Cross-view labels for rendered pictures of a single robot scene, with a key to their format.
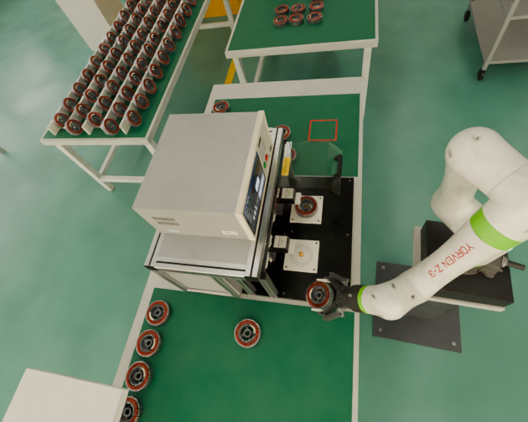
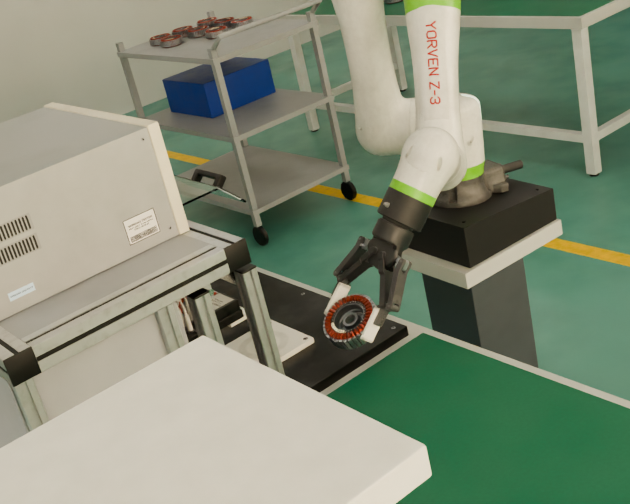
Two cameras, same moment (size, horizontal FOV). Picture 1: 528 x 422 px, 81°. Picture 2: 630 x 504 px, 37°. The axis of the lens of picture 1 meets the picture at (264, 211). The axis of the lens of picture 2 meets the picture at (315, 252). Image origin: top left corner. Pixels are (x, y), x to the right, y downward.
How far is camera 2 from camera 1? 1.48 m
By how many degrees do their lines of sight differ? 56
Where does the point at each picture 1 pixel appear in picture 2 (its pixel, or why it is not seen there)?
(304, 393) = (487, 430)
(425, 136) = not seen: hidden behind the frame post
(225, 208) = (124, 132)
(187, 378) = not seen: outside the picture
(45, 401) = (49, 458)
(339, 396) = (529, 391)
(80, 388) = (111, 396)
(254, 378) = not seen: hidden behind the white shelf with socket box
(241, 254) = (186, 246)
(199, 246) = (95, 286)
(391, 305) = (434, 132)
